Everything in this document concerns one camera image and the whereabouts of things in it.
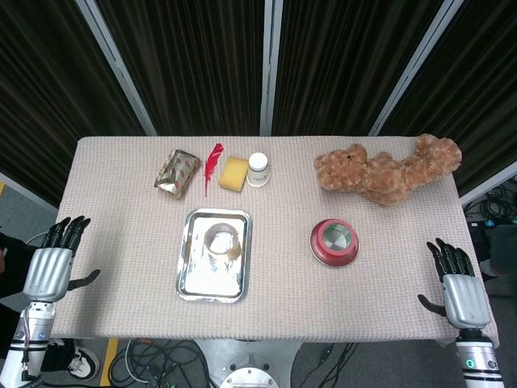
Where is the round steel plate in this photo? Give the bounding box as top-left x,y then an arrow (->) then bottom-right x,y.
309,226 -> 360,268

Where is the red tape roll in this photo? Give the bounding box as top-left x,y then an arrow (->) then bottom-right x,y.
309,218 -> 359,259

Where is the black background cable tangle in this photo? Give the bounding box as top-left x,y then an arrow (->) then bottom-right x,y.
463,188 -> 517,228

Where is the yellow sponge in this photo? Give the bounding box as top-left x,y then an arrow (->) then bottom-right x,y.
217,156 -> 249,194

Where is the rectangular steel tray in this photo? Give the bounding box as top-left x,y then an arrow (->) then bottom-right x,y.
174,207 -> 254,305

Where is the brown plush teddy bear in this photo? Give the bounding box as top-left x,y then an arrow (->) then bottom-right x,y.
313,133 -> 463,208

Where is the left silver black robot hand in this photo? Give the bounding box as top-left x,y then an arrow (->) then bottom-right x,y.
23,215 -> 101,302

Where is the red feather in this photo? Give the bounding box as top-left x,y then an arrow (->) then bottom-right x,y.
203,142 -> 225,198

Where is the yellow transparent tape roll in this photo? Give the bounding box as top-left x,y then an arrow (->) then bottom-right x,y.
204,221 -> 244,259

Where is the black white sneaker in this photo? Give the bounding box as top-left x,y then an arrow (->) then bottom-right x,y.
65,342 -> 101,382

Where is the beige woven tablecloth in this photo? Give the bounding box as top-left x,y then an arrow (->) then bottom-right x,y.
42,135 -> 500,348

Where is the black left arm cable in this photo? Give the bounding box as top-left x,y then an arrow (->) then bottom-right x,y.
20,310 -> 42,384

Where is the white floor cable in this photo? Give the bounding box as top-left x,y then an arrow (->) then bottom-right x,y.
23,230 -> 54,248

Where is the grey partition frame post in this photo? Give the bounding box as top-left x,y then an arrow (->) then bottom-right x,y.
368,0 -> 466,137
258,0 -> 284,137
74,0 -> 158,137

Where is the white paper cup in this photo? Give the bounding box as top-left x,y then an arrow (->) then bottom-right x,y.
246,151 -> 271,188

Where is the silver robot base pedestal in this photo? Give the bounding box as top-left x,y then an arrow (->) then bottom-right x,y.
192,338 -> 302,388

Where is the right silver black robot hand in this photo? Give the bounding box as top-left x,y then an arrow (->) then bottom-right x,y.
417,238 -> 493,331

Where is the black floor cable bundle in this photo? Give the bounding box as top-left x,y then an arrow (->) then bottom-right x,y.
108,338 -> 212,388

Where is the gold foil snack packet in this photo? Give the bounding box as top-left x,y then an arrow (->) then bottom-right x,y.
153,148 -> 202,200

